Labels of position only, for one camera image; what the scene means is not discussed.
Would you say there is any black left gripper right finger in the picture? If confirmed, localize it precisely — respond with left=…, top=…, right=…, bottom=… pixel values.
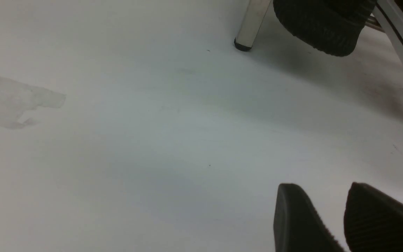
left=344, top=182, right=403, bottom=252

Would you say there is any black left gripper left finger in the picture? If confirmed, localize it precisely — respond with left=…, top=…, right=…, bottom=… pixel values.
left=274, top=183, right=345, bottom=252

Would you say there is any steel shoe rack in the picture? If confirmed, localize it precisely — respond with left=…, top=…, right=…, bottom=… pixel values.
left=234, top=0, right=383, bottom=51

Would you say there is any black knit sneaker left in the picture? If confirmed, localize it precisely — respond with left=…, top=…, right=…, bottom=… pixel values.
left=273, top=0, right=376, bottom=57

